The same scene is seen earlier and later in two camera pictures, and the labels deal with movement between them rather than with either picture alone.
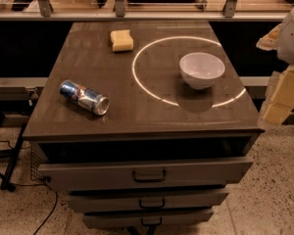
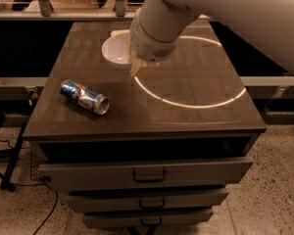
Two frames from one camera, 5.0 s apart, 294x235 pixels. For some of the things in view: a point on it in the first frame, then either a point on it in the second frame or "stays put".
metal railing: x=47 y=14 stays put
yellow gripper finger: x=284 y=94 -> x=138 y=66
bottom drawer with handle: x=147 y=219 stays put
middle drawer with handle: x=150 y=201 stays put
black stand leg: x=6 y=185 stays put
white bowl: x=201 y=70 -> x=117 y=50
